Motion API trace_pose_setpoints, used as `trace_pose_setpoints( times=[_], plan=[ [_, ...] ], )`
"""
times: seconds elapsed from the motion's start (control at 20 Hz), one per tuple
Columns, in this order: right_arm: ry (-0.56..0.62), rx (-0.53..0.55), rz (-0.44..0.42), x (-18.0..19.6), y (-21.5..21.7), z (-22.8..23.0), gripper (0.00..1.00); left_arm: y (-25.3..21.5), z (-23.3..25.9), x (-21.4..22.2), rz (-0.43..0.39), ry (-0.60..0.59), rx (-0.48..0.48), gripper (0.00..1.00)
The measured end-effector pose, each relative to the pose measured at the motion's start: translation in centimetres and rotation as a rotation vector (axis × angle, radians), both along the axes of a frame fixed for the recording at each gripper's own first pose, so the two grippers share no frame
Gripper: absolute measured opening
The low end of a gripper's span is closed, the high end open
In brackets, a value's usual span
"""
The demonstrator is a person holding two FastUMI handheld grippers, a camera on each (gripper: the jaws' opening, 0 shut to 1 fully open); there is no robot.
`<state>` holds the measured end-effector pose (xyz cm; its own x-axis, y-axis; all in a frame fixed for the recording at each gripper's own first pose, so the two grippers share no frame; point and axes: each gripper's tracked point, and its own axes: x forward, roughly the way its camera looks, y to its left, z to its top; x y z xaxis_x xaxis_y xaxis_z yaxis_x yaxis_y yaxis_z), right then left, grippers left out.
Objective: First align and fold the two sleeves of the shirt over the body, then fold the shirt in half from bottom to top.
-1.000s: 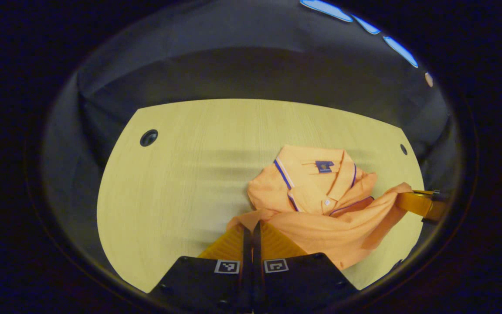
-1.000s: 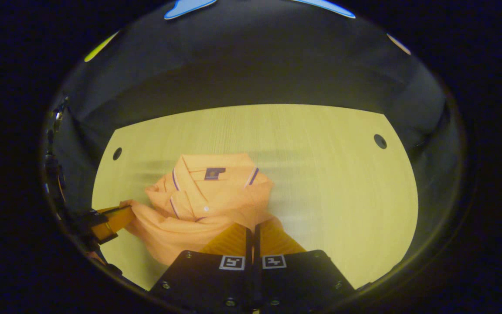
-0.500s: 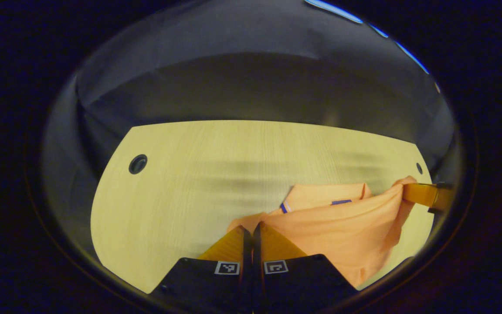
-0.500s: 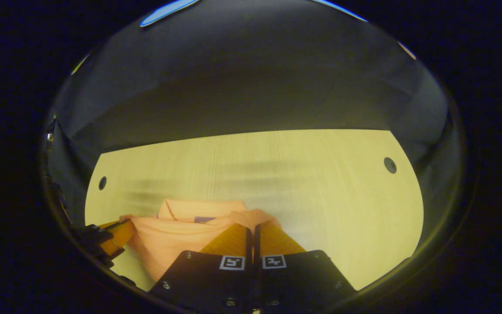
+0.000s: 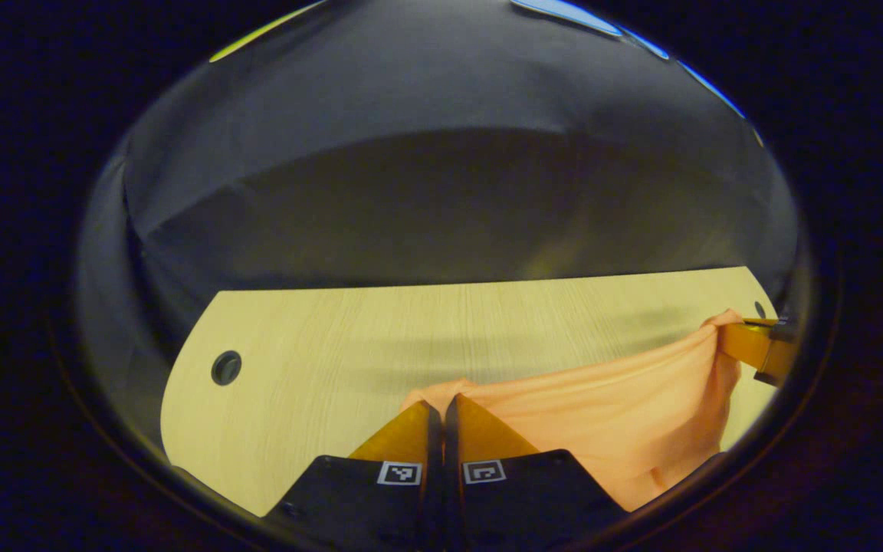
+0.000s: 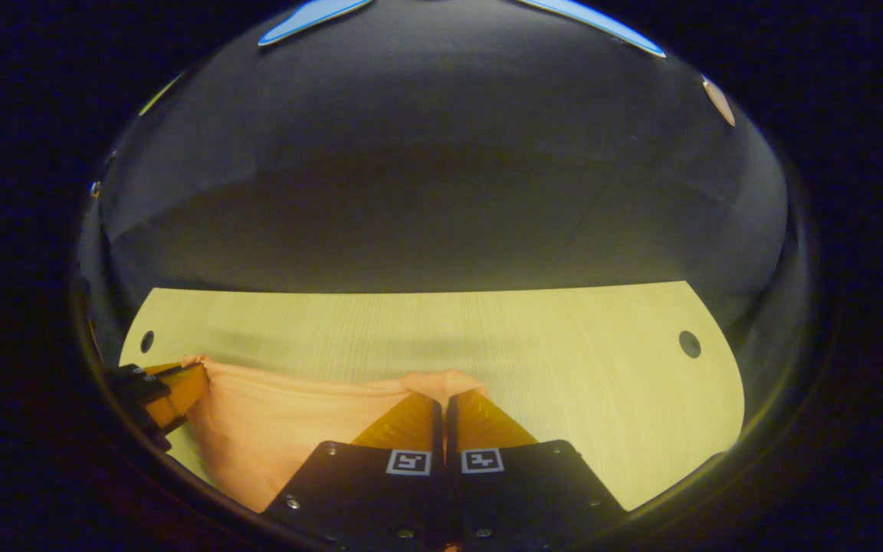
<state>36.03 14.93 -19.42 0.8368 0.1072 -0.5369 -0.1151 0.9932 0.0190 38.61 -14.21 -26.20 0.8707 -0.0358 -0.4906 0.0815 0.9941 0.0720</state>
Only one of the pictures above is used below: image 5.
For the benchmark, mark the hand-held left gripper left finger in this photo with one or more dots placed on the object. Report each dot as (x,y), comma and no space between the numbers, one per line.
(380,506)

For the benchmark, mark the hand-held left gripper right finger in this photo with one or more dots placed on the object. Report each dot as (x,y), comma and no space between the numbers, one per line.
(518,498)

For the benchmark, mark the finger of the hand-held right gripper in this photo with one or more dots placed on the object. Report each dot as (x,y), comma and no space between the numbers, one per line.
(752,345)

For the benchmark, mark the orange T-shirt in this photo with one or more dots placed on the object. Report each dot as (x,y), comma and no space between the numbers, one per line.
(602,414)

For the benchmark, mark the black backdrop cloth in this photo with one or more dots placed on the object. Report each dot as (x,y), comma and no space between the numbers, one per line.
(411,192)

